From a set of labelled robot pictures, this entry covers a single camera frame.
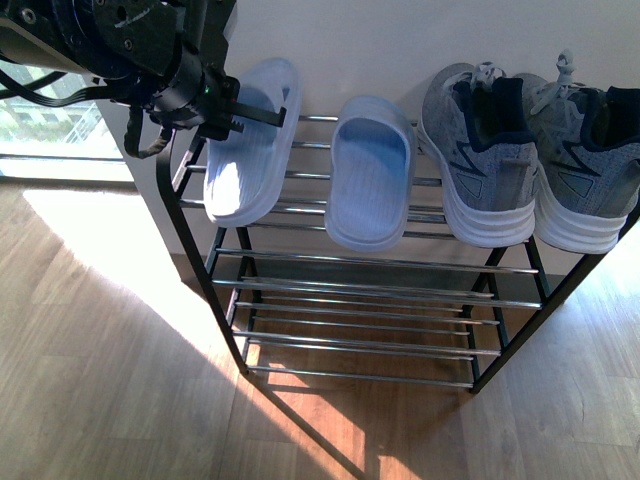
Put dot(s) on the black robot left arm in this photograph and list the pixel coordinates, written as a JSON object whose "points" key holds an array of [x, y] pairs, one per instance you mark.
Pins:
{"points": [[87, 45]]}

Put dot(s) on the light blue slipper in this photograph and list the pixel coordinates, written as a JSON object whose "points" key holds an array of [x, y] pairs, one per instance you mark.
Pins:
{"points": [[373, 159], [245, 173]]}

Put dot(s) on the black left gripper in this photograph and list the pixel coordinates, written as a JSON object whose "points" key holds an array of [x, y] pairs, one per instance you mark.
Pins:
{"points": [[178, 91]]}

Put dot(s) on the grey sneaker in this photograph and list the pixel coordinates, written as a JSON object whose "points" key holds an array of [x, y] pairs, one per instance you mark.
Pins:
{"points": [[472, 124], [588, 146]]}

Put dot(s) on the black metal shoe rack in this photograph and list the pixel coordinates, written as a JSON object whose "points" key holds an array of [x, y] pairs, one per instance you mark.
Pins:
{"points": [[288, 301]]}

